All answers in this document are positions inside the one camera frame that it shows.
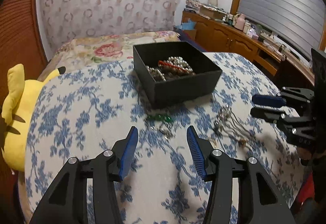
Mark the thin small chain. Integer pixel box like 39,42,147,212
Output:
152,125,175,140

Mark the red bead bracelet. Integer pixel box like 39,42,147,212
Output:
157,60,184,71

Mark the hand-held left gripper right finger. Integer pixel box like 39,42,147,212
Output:
186,126,297,224

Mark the brown slatted wooden wardrobe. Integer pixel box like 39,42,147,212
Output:
0,0,49,168

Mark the pink kettle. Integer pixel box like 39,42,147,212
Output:
234,13,246,30

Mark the black box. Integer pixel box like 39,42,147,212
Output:
133,41,222,109

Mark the open cardboard box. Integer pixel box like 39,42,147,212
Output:
198,6,225,20

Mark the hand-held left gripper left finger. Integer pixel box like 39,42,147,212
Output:
29,126,139,224

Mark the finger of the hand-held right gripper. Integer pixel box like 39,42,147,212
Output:
250,107,316,138
252,87,315,108

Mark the white pearl necklace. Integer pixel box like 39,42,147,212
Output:
146,56,197,83

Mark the yellow plush toy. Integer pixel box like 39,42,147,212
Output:
1,63,66,172

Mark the blue plastic bag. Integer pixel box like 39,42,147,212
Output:
174,18,197,31

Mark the floral bed blanket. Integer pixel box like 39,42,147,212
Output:
49,30,180,72

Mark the green bead bracelet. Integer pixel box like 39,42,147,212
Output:
146,114,174,123

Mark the silver pendant chain necklace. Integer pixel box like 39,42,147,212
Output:
214,106,256,148

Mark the blue floral tablecloth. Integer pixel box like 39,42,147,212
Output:
24,52,310,224

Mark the wooden sideboard cabinet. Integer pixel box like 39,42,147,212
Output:
181,9,317,87

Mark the pile of books and papers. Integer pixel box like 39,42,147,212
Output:
185,0,228,14

